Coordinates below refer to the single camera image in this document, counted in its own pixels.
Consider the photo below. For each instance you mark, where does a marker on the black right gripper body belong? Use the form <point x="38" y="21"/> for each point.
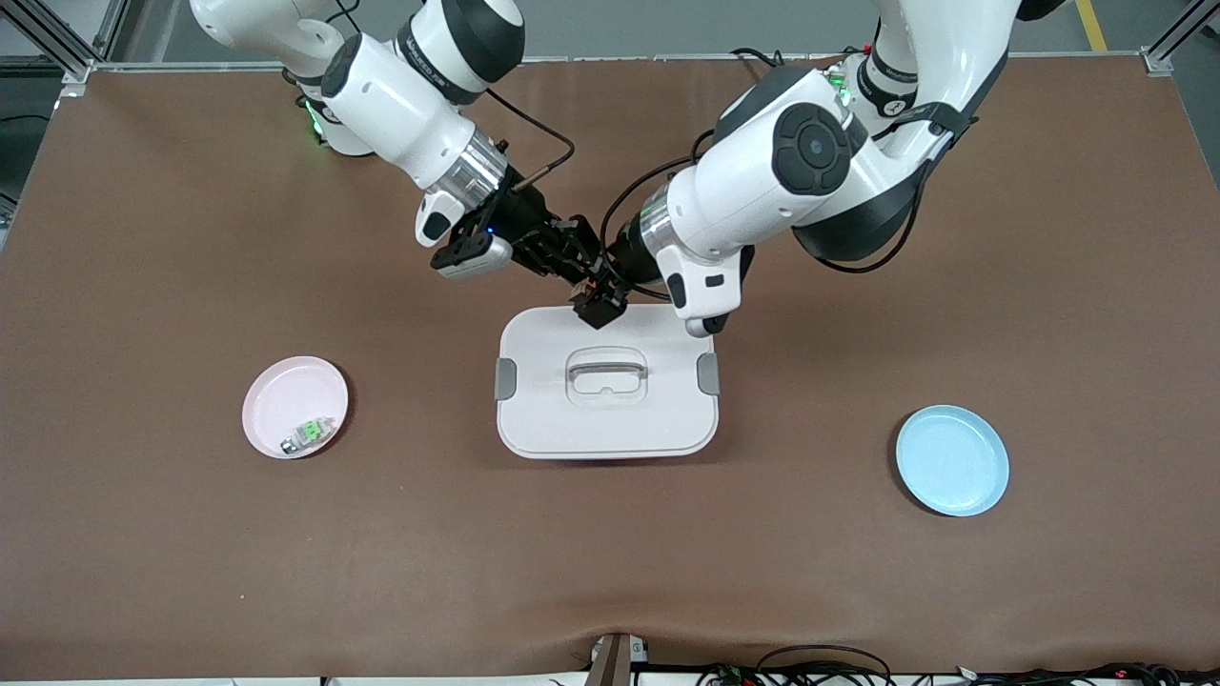
<point x="523" y="222"/>

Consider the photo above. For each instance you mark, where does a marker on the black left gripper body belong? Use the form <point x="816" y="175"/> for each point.
<point x="630" y="263"/>

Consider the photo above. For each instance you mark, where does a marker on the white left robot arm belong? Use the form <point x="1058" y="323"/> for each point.
<point x="743" y="191"/>

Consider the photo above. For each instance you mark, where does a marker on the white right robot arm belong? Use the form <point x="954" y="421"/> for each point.
<point x="400" y="95"/>

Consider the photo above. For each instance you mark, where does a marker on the white lidded box grey latches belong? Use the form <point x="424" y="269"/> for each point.
<point x="610" y="419"/>

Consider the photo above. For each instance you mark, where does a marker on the brown table mat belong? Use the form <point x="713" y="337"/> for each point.
<point x="610" y="553"/>

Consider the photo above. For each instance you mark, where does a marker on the pink round plate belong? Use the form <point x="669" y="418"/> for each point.
<point x="286" y="395"/>

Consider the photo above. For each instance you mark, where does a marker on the light blue round plate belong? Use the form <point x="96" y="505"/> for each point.
<point x="953" y="462"/>

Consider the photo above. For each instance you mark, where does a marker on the green switch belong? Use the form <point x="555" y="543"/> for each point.
<point x="308" y="433"/>

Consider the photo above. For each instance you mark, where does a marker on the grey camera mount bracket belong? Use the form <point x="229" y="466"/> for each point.
<point x="615" y="662"/>

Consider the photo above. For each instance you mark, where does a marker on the aluminium frame profile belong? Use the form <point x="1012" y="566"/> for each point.
<point x="67" y="52"/>
<point x="1158" y="59"/>

